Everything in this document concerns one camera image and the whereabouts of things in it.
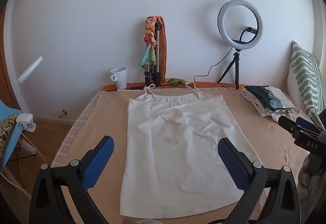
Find small black tripod stand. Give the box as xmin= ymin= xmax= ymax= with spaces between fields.
xmin=217 ymin=49 xmax=241 ymax=90

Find white lamp cable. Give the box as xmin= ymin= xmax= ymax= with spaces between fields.
xmin=0 ymin=127 xmax=49 ymax=199

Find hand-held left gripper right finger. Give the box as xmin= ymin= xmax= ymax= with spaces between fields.
xmin=217 ymin=137 xmax=302 ymax=224

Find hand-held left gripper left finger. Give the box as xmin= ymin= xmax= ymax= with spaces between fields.
xmin=29 ymin=135 xmax=115 ymax=224

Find blue chair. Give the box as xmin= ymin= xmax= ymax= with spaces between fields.
xmin=0 ymin=98 xmax=36 ymax=171

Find wooden door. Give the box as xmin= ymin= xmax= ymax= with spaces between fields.
xmin=0 ymin=5 xmax=21 ymax=110

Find white folded garment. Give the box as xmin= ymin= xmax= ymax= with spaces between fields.
xmin=241 ymin=86 xmax=300 ymax=122

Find colourful knotted scarf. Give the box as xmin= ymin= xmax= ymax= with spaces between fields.
xmin=138 ymin=15 xmax=158 ymax=66

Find white clip lamp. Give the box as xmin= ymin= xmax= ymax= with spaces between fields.
xmin=16 ymin=56 xmax=43 ymax=133

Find orange wooden desk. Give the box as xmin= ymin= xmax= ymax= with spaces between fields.
xmin=102 ymin=82 xmax=245 ymax=92

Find black ring light cable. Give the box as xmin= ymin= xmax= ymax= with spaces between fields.
xmin=194 ymin=26 xmax=258 ymax=84

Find white mug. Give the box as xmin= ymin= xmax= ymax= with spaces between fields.
xmin=110 ymin=67 xmax=128 ymax=89

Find dark teal patterned folded garment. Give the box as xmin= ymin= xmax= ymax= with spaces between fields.
xmin=244 ymin=85 xmax=283 ymax=108

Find white camisole top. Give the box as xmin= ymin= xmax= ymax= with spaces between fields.
xmin=120 ymin=82 xmax=259 ymax=217

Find leopard print cloth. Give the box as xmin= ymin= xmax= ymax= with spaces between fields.
xmin=0 ymin=115 xmax=18 ymax=158

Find person's right hand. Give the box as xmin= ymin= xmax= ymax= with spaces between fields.
xmin=298 ymin=155 xmax=326 ymax=200

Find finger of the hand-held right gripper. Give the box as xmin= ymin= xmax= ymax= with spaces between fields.
xmin=296 ymin=116 xmax=325 ymax=136
xmin=278 ymin=115 xmax=306 ymax=140

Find green and white patterned cushion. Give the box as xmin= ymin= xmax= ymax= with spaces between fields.
xmin=287 ymin=41 xmax=326 ymax=122

